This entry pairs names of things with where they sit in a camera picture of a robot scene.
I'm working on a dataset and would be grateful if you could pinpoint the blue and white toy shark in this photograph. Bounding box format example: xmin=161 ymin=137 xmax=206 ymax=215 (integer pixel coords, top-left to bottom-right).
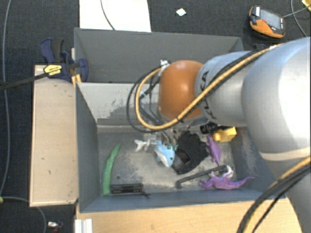
xmin=134 ymin=139 xmax=176 ymax=168

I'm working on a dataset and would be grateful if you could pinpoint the black glove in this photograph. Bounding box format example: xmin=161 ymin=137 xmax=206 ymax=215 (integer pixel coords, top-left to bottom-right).
xmin=171 ymin=131 xmax=210 ymax=175

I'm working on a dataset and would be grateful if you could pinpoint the green toy bean pod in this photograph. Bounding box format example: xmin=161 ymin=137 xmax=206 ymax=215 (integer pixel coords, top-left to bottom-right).
xmin=102 ymin=143 xmax=121 ymax=196

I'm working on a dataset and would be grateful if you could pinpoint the black hex key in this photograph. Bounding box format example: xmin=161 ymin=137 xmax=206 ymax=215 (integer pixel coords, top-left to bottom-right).
xmin=175 ymin=165 xmax=228 ymax=189

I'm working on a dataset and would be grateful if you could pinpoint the small purple toy dinosaur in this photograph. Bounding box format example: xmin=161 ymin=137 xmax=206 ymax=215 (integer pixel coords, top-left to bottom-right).
xmin=205 ymin=135 xmax=223 ymax=166

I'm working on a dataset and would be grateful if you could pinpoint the black folding tool set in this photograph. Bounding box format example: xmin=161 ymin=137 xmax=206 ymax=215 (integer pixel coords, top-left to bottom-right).
xmin=110 ymin=183 xmax=152 ymax=199

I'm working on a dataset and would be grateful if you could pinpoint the yellow block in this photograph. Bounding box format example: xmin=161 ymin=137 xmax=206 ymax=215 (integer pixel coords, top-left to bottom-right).
xmin=212 ymin=127 xmax=237 ymax=143

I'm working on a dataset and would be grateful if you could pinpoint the large purple toy dinosaur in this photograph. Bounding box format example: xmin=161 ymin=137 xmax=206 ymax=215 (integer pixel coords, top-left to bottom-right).
xmin=198 ymin=165 xmax=255 ymax=191

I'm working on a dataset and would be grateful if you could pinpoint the grey metal bin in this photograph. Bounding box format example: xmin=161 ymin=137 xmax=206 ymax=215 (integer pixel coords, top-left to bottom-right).
xmin=73 ymin=27 xmax=288 ymax=214

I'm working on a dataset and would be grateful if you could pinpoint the pale wood board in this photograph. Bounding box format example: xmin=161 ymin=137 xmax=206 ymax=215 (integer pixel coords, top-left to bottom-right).
xmin=29 ymin=64 xmax=80 ymax=207

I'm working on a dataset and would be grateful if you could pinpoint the black cylinder on white bracket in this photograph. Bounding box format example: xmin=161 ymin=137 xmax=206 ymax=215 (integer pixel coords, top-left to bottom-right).
xmin=199 ymin=122 xmax=219 ymax=134

